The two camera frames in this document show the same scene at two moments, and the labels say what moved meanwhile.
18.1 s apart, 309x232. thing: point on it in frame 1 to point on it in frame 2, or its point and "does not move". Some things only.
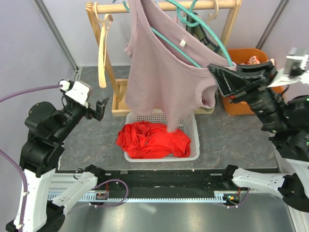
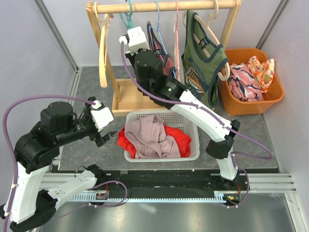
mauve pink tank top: [168, 74] to [146, 136]
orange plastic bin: [239, 56] does not move
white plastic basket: [187, 123] does not move
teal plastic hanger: [188, 18] to [129, 23]
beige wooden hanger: [104, 27] does not move
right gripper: [230, 82] to [131, 55]
